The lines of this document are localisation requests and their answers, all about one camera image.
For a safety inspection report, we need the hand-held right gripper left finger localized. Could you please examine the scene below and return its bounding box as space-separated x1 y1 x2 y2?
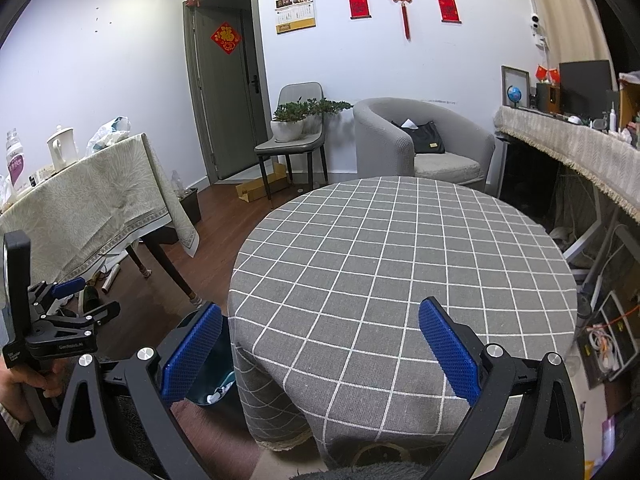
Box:
54 301 223 480

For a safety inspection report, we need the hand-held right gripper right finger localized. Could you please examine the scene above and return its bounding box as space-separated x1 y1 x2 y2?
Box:
418 296 586 480

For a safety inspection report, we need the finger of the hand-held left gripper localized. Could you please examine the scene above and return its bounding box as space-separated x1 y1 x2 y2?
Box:
42 301 121 328
30 277 86 306

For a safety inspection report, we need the dark teal trash bin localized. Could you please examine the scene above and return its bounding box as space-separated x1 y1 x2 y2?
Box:
172 310 236 407

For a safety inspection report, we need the person's left forearm cream sleeve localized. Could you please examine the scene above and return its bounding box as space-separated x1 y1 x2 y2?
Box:
0 405 26 441

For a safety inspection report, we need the person's left hand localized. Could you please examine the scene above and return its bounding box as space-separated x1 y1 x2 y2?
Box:
0 360 66 426

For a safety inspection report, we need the dark wooden table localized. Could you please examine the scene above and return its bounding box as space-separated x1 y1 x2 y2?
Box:
122 230 201 311

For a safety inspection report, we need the grey checked tablecloth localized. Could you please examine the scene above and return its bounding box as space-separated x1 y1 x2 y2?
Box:
227 176 581 466

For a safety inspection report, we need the beige patterned tablecloth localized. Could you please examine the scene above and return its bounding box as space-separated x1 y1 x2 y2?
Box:
0 132 198 306

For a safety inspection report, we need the small black bin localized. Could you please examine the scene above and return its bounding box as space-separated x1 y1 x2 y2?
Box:
172 187 202 226

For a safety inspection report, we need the clear bottle purple label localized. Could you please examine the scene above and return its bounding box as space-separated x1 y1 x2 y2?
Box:
5 129 27 188

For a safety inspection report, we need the white kettle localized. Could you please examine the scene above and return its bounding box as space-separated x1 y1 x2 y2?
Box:
46 126 79 170

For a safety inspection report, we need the white plastic bag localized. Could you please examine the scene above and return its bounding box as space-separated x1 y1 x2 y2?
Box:
86 116 132 157

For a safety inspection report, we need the flat cardboard box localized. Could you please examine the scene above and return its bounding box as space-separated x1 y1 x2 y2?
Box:
236 162 291 203

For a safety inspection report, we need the black handbag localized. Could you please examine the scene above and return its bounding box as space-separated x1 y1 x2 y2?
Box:
391 120 446 155

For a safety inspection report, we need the grey armchair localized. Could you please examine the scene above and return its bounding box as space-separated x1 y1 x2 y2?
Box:
353 98 496 192

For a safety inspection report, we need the potted plant white pot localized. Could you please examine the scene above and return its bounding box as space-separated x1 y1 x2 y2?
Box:
300 97 353 133
270 101 307 143

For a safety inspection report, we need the sideboard with lace cloth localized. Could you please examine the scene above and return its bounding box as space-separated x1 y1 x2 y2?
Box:
492 106 640 223

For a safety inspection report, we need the grey door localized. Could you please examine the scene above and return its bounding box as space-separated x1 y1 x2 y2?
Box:
182 0 271 181

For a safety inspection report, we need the grey dining chair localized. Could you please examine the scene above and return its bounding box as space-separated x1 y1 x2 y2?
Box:
254 82 329 201

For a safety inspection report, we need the brown wooden speaker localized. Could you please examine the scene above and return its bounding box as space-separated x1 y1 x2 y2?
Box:
536 82 561 113

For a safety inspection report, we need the red diamond door decoration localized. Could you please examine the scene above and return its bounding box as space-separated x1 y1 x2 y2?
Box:
210 21 242 55

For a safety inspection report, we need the black monitor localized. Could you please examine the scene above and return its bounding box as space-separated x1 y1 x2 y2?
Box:
558 60 615 118

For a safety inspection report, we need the box with cables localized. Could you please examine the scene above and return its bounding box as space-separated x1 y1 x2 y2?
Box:
575 290 640 391

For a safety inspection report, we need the white desk frame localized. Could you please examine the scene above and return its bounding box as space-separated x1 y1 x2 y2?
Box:
562 195 636 286

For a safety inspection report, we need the picture frame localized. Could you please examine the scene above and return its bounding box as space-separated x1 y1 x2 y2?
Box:
501 65 531 110

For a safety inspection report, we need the white security camera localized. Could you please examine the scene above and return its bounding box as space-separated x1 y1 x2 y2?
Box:
527 11 548 48

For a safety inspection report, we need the wall calendar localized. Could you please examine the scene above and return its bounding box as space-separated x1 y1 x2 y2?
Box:
274 0 317 35

